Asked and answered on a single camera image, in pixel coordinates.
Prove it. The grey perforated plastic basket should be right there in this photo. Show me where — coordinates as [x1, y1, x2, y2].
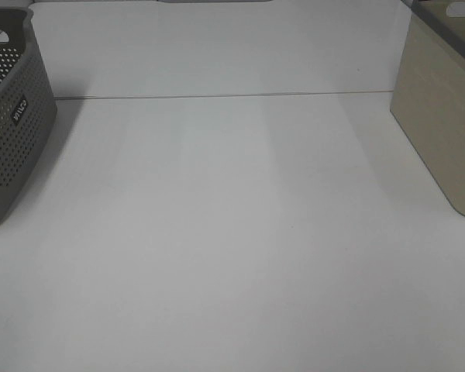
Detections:
[0, 7, 57, 223]

